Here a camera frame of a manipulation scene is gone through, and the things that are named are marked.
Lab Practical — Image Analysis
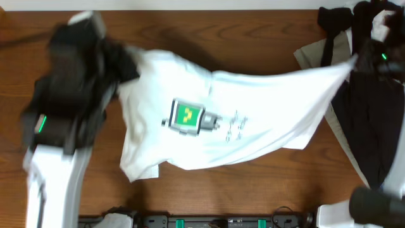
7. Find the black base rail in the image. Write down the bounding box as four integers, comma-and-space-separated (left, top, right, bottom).
78, 206, 316, 228

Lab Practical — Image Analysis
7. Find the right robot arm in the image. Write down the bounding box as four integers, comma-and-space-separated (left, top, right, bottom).
314, 8, 404, 227

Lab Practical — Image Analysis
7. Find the white wrinkled garment in pile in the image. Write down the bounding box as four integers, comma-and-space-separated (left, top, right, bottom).
344, 9, 396, 45

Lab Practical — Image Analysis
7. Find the black garment in pile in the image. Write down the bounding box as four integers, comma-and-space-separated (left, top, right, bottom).
318, 1, 404, 189

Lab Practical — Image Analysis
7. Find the beige garment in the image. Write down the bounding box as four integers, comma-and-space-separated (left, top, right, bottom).
294, 30, 370, 187

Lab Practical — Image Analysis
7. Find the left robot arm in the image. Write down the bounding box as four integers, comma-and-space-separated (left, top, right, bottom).
21, 11, 139, 227

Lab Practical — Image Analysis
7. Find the white t-shirt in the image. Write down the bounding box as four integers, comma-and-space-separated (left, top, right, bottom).
118, 47, 354, 181

